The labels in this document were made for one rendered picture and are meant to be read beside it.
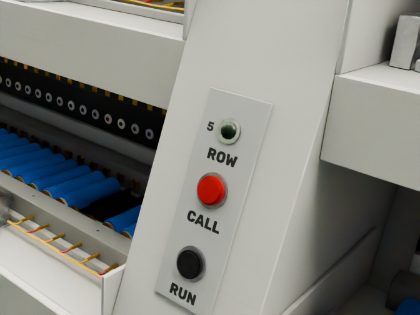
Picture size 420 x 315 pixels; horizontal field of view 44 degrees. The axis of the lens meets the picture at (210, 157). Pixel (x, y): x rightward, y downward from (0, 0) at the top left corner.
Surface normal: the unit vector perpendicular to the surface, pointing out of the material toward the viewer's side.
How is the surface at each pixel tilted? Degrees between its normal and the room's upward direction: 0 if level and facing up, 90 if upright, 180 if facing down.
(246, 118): 90
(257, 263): 90
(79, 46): 108
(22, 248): 18
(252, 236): 90
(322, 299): 90
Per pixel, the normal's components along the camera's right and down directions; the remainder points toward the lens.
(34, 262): 0.09, -0.93
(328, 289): 0.79, 0.29
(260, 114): -0.55, -0.05
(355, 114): -0.60, 0.24
